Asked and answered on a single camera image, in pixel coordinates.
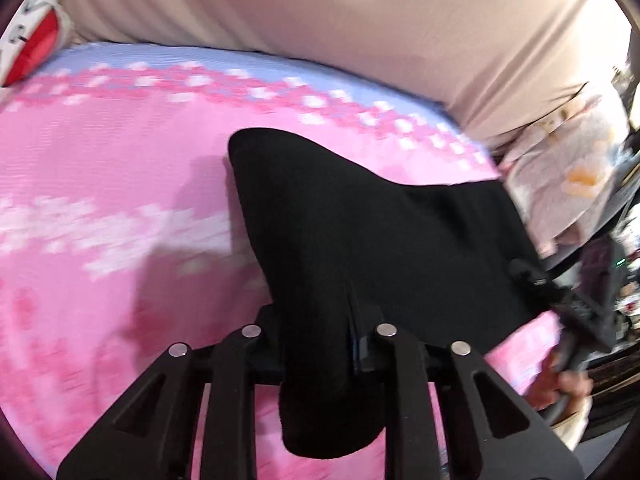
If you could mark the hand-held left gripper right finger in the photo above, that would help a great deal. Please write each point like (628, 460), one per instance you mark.
(402, 390)

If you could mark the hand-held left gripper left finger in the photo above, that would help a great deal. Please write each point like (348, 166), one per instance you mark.
(235, 390)

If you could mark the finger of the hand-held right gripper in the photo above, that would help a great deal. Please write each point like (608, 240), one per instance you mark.
(530, 272)

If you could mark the black pants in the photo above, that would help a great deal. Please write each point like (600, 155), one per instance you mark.
(360, 240)

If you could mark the person's right hand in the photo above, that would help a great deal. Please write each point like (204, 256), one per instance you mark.
(575, 385)

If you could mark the floral folded blanket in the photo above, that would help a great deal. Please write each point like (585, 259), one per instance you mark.
(565, 170)

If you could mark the beige blanket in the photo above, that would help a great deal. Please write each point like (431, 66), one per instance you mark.
(325, 5)

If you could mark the cartoon face pillow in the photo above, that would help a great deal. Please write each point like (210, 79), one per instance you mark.
(35, 35)

